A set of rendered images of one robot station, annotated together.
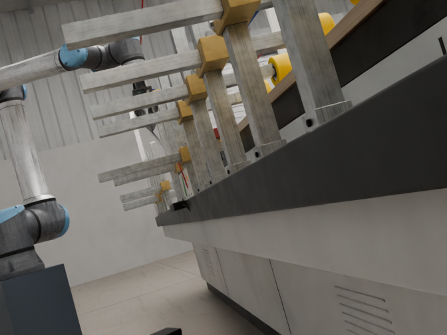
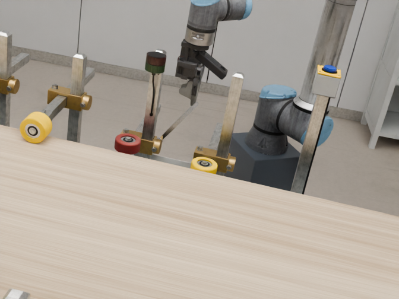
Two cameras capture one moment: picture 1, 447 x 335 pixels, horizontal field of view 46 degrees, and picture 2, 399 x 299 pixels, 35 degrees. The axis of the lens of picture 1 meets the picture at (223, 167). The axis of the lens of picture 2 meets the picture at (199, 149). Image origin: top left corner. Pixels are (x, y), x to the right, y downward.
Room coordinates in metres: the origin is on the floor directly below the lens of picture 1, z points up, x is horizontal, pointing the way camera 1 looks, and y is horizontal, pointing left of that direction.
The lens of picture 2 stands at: (2.49, -1.59, 1.81)
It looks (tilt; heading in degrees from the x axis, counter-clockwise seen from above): 27 degrees down; 106
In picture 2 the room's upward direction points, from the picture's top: 10 degrees clockwise
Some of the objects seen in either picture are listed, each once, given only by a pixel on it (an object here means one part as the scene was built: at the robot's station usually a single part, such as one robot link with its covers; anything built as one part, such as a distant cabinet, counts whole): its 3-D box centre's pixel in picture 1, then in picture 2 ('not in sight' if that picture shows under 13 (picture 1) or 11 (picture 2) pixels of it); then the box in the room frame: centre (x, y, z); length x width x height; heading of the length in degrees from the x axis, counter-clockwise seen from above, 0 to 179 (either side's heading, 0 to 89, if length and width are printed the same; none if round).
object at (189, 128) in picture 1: (192, 139); (75, 122); (1.56, 0.07, 0.87); 0.03 x 0.03 x 0.48; 11
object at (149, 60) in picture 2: not in sight; (155, 58); (1.82, 0.07, 1.16); 0.06 x 0.06 x 0.02
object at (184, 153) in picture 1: (187, 155); (140, 142); (1.79, 0.11, 0.85); 0.13 x 0.06 x 0.05; 11
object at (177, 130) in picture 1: (179, 132); (150, 120); (1.81, 0.12, 0.93); 0.03 x 0.03 x 0.48; 11
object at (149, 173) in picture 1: (169, 168); (211, 153); (2.01, 0.20, 0.84); 0.43 x 0.03 x 0.04; 101
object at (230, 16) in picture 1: (233, 7); not in sight; (0.81, -0.08, 0.95); 0.13 x 0.06 x 0.05; 11
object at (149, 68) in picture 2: not in sight; (155, 66); (1.82, 0.07, 1.14); 0.06 x 0.06 x 0.02
